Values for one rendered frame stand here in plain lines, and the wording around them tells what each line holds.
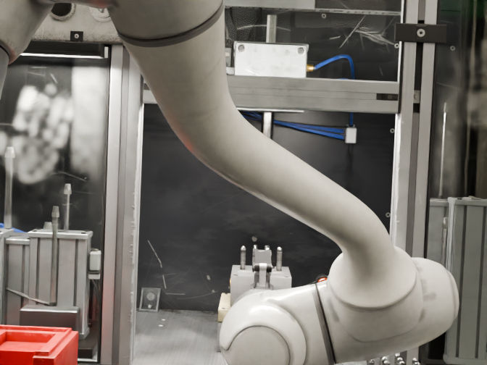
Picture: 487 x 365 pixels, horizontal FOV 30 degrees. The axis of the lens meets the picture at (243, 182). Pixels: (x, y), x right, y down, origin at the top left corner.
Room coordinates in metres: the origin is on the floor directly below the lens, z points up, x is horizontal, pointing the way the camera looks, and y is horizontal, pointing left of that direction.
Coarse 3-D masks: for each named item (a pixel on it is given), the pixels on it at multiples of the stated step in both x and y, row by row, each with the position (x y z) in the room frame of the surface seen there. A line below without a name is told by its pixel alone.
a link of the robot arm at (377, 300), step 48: (144, 48) 0.79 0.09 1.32; (192, 48) 0.79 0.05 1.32; (192, 96) 0.83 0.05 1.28; (192, 144) 0.88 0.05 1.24; (240, 144) 0.89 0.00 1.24; (288, 192) 0.93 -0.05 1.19; (336, 192) 0.97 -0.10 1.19; (336, 240) 0.99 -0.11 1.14; (384, 240) 1.01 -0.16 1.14; (336, 288) 1.05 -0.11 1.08; (384, 288) 1.03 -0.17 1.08; (432, 288) 1.06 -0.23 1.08; (336, 336) 1.06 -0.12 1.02; (384, 336) 1.05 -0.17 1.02; (432, 336) 1.07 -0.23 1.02
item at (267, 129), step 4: (264, 112) 1.50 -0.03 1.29; (268, 112) 1.50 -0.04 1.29; (272, 112) 1.50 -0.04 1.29; (264, 116) 1.50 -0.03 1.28; (268, 116) 1.50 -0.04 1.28; (272, 116) 1.50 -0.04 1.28; (264, 120) 1.50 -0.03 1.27; (268, 120) 1.50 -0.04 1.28; (272, 120) 1.50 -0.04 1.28; (264, 124) 1.50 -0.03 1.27; (268, 124) 1.50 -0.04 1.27; (272, 124) 1.50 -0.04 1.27; (264, 128) 1.50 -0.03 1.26; (268, 128) 1.50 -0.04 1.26; (272, 128) 1.50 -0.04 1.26; (264, 132) 1.50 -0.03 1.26; (268, 132) 1.50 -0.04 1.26; (272, 132) 1.50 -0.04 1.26; (268, 136) 1.50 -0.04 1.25; (272, 136) 1.50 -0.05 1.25; (240, 188) 1.48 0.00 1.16
